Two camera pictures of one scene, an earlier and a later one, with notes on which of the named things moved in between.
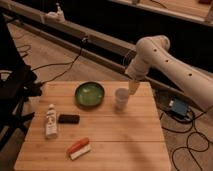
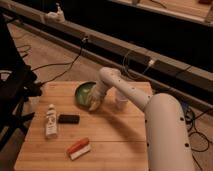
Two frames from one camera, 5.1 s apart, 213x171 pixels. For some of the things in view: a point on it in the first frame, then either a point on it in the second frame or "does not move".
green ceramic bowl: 89,94 does not move
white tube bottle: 51,122 does not move
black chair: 18,83 does not move
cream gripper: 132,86 to 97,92
